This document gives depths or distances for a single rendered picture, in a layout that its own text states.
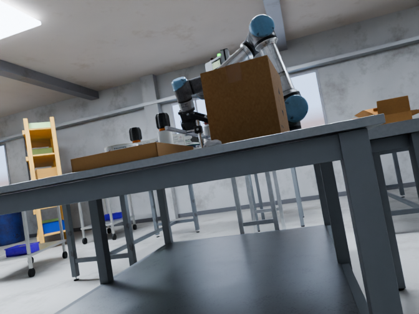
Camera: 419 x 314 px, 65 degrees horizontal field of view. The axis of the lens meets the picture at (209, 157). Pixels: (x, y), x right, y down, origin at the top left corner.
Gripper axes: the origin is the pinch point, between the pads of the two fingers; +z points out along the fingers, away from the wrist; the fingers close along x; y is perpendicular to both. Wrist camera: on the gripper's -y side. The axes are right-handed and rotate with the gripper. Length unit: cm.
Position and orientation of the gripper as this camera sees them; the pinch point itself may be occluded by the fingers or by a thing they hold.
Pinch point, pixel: (202, 142)
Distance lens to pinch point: 172.9
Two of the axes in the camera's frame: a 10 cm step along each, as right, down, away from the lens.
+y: -9.5, 1.7, 2.6
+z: 2.8, 8.6, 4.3
